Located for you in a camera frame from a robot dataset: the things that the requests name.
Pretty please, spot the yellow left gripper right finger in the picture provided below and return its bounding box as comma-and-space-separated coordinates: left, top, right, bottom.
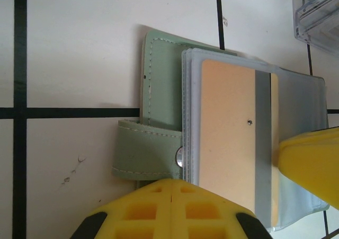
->
171, 178, 274, 239

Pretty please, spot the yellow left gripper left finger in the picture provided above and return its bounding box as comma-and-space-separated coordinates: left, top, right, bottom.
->
70, 178, 172, 239

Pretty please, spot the orange card with grey stripe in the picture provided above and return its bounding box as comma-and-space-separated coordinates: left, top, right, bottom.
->
197, 59, 280, 228

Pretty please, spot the sage green card holder wallet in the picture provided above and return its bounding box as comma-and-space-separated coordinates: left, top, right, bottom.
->
111, 29, 331, 233

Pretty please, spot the clear acrylic card stand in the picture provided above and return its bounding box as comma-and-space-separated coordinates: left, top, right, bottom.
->
291, 0, 339, 56

